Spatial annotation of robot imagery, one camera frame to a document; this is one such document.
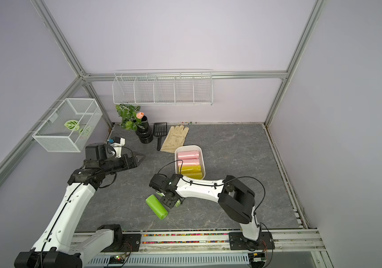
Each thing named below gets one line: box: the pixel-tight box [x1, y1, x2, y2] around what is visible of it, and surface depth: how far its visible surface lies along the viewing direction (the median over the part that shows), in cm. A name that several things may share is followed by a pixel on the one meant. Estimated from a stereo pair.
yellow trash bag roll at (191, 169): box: [180, 165, 202, 174], surface depth 95 cm
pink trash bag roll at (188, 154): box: [177, 150, 200, 160], surface depth 101 cm
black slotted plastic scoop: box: [153, 122, 168, 151], surface depth 118 cm
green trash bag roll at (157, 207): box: [145, 194, 169, 220], surface depth 83 cm
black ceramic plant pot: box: [135, 115, 154, 145], surface depth 107 cm
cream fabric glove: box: [160, 125, 190, 154], surface depth 114 cm
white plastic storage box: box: [174, 145, 207, 180], surface depth 101 cm
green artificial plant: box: [115, 103, 143, 132], surface depth 92 cm
